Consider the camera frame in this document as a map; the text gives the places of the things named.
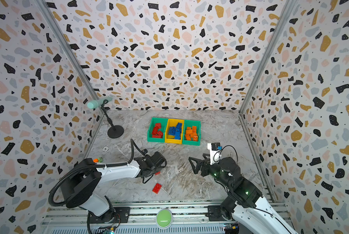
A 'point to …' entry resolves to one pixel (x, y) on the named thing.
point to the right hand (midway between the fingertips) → (198, 157)
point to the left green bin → (164, 123)
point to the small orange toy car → (95, 160)
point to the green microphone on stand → (116, 131)
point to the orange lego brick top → (188, 135)
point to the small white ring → (106, 148)
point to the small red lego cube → (158, 125)
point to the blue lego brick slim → (170, 130)
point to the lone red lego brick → (156, 188)
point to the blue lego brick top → (179, 126)
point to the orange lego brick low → (195, 138)
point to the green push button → (164, 218)
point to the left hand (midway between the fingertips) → (162, 167)
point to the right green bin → (190, 123)
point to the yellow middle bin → (170, 138)
